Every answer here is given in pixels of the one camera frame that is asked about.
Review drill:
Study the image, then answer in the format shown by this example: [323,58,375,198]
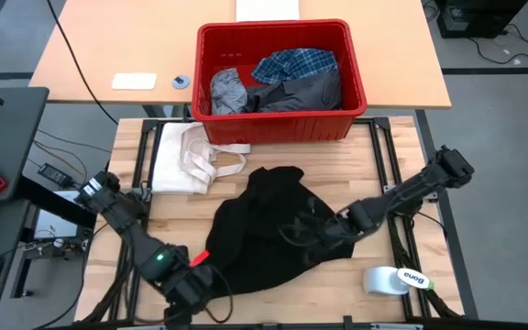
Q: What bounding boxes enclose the white Bona bottle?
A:
[363,266,435,296]

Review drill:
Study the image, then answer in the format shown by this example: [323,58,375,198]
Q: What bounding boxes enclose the black metal table frame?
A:
[74,116,466,330]

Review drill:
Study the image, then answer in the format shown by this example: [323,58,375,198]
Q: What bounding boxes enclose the white canvas tote bag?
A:
[152,121,252,195]

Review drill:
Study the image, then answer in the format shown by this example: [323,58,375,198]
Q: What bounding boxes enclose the black side desk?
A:
[0,86,98,314]

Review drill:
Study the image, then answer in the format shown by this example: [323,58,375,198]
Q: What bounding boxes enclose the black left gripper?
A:
[162,263,217,326]

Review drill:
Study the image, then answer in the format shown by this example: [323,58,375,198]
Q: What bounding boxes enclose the black computer tower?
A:
[435,0,528,39]

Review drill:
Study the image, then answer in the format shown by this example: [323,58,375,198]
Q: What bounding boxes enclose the black looped gripper cable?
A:
[278,222,325,251]
[203,265,234,325]

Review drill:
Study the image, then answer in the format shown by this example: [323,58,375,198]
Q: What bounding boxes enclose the black power adapter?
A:
[38,162,73,188]

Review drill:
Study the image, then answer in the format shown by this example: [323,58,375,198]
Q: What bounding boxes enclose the black floor cable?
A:
[467,22,528,65]

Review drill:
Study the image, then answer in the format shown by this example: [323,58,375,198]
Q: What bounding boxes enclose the red plastic laundry bin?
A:
[191,18,369,146]

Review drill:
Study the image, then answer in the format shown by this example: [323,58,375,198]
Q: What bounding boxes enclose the light wood desk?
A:
[28,0,452,110]

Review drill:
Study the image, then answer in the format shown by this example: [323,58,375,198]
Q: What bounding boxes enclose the black garment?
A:
[204,166,357,297]

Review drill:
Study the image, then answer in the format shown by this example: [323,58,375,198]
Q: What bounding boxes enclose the dark grey shirt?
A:
[245,71,342,114]

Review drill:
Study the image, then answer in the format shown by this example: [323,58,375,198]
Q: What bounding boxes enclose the long black cable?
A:
[46,0,119,126]

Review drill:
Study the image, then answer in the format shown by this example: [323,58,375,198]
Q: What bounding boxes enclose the white paper sheet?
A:
[235,0,301,23]

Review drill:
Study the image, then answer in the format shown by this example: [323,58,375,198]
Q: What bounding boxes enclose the blue plaid shirt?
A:
[250,48,339,86]

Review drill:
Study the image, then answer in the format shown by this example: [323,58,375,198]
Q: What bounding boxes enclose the white rectangular pad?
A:
[111,72,158,91]

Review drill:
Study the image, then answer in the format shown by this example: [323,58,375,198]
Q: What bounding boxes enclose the light grey garment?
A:
[209,67,249,116]

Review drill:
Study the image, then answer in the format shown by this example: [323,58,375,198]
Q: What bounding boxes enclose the red tag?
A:
[189,249,211,268]

